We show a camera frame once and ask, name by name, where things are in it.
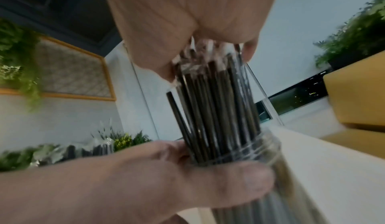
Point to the person's left hand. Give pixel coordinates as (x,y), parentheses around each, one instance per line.
(144,185)

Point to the bundle of black straws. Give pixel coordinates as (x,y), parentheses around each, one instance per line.
(216,99)

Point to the dark ceiling beam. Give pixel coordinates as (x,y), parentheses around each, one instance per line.
(60,8)

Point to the dark window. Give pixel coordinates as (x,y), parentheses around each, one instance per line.
(297,94)

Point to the low green leafy plants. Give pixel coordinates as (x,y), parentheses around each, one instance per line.
(126,141)

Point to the wood framed lattice panel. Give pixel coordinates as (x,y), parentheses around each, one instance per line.
(72,70)

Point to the yellow upholstered chair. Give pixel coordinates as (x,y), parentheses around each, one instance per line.
(358,94)

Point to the clear plastic jar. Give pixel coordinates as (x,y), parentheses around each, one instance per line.
(270,170)

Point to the green potted plant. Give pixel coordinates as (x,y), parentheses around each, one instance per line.
(358,32)

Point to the person's left forearm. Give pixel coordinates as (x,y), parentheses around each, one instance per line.
(36,196)

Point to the person's right hand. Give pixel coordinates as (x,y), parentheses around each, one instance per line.
(186,11)

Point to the hanging green fern plant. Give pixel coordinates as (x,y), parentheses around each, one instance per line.
(18,58)

